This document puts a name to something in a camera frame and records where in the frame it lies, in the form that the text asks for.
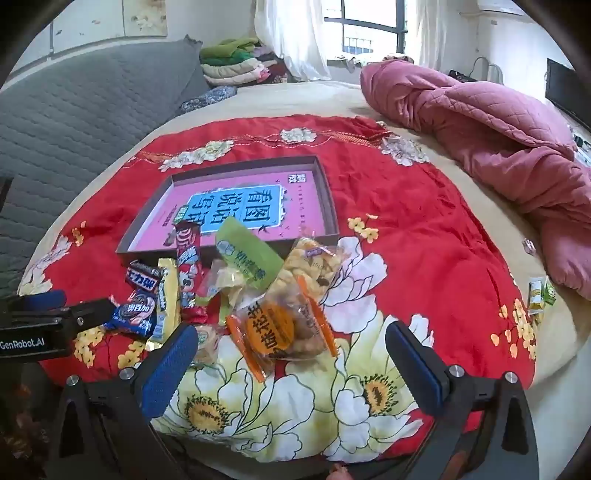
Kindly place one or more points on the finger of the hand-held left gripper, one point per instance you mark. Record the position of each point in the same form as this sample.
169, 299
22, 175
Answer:
92, 314
44, 300

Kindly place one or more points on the blue patterned cloth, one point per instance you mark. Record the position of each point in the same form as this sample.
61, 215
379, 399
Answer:
207, 99

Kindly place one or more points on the floral wall panel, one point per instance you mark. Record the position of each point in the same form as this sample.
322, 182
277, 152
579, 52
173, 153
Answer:
145, 16

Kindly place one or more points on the grey quilted headboard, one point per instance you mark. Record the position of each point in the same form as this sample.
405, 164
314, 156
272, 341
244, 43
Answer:
92, 115

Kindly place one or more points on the small candy wrapper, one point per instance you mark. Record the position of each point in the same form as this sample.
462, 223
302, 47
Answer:
529, 246

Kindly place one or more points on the small yellow green packet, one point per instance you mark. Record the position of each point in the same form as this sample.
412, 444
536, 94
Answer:
535, 295

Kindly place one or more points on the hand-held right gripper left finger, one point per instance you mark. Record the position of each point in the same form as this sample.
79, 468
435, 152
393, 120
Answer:
166, 369

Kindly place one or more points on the blue cookie packet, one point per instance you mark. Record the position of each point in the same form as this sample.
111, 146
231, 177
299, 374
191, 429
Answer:
134, 318

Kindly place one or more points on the red floral blanket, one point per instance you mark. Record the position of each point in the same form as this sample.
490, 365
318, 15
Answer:
415, 207

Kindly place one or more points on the clear packet yellow twisted snack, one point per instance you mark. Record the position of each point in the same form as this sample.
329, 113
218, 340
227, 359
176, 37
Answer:
309, 267

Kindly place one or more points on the black television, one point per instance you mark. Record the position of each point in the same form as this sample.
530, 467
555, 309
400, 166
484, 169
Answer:
568, 92

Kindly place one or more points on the dark chocolate bar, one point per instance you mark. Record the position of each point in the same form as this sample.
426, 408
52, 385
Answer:
143, 277

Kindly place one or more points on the red candy packet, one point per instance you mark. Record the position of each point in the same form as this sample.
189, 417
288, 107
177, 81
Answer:
188, 258

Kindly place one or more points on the pile of folded clothes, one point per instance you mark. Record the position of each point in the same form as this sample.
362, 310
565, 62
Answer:
231, 69

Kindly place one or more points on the metal chair frame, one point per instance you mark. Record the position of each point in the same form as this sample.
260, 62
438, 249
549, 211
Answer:
485, 69

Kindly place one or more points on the green label candy packet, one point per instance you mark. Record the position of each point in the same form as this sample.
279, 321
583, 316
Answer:
244, 251

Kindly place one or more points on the cardboard box tray pink print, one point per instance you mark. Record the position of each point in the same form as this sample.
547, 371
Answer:
295, 184

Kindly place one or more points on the orange clear peanut packet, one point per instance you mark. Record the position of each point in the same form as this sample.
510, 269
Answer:
277, 327

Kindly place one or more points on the window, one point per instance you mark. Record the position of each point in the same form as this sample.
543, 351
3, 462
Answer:
364, 23

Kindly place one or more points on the round cake clear packet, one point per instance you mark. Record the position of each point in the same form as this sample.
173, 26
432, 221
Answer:
207, 344

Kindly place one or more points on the white curtain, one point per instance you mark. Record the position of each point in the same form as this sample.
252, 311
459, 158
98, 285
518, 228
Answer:
291, 32
431, 32

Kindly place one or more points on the long yellow snack packet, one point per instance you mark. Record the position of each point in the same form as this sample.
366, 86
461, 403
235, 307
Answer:
168, 295

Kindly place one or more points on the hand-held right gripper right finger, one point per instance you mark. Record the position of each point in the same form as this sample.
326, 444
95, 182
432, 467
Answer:
411, 364

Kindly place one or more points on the pink quilt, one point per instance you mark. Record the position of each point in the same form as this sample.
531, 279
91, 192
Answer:
485, 120

